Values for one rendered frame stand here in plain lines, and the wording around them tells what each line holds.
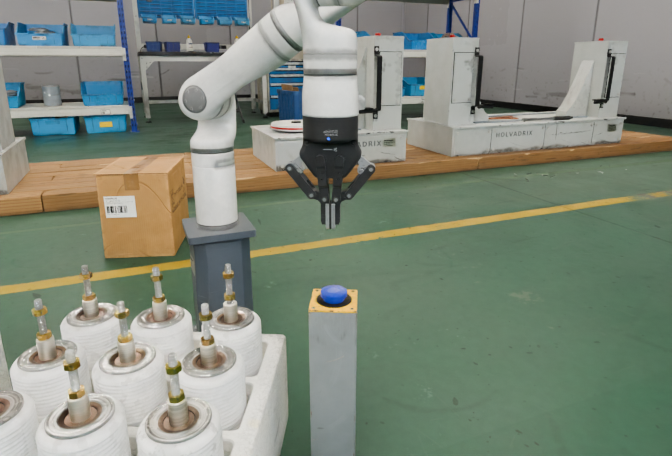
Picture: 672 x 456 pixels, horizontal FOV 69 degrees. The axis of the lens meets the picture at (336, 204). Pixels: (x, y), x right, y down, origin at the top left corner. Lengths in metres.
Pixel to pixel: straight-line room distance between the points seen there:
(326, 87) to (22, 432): 0.56
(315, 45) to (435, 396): 0.75
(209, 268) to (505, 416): 0.68
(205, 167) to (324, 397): 0.54
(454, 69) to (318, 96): 2.58
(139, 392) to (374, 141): 2.32
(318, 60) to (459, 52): 2.61
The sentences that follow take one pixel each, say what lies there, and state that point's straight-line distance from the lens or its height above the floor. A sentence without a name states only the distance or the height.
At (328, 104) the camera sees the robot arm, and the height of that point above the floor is 0.61.
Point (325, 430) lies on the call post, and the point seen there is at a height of 0.11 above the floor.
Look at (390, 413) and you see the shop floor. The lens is 1.04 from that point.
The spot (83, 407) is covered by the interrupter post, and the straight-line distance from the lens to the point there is 0.69.
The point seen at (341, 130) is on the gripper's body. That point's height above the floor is 0.57.
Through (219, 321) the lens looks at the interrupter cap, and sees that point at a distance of 0.84.
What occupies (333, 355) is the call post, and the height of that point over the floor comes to 0.24.
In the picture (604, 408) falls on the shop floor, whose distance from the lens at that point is 1.17.
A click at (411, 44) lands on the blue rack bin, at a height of 0.85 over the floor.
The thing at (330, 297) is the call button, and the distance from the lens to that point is 0.73.
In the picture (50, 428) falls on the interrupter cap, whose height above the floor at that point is 0.25.
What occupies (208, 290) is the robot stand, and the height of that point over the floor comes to 0.17.
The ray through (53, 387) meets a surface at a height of 0.23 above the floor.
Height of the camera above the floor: 0.66
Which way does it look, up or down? 16 degrees down
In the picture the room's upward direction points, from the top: straight up
